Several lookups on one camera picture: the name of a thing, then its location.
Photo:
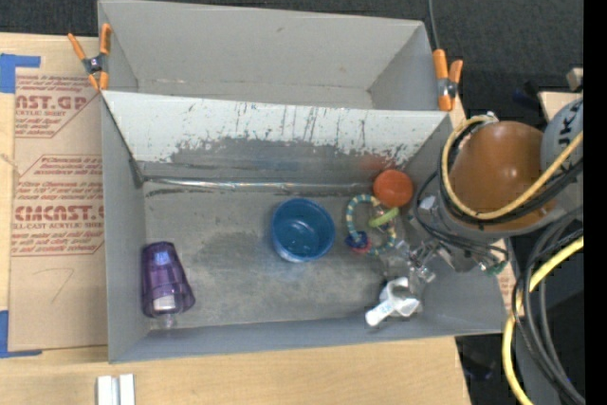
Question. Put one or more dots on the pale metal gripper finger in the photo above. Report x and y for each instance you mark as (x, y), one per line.
(423, 276)
(418, 255)

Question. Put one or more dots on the white plastic scoop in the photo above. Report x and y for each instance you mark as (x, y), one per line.
(393, 306)

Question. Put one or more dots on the orange ball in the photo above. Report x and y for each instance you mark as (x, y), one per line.
(392, 188)

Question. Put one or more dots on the blue plastic cup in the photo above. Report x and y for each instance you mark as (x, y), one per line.
(303, 230)

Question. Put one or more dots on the grey metal bin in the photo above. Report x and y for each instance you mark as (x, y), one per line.
(265, 289)

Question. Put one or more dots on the purple clear plastic cup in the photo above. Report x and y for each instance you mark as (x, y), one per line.
(163, 272)

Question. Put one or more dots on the brown cardboard board red print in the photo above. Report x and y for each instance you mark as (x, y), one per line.
(57, 251)

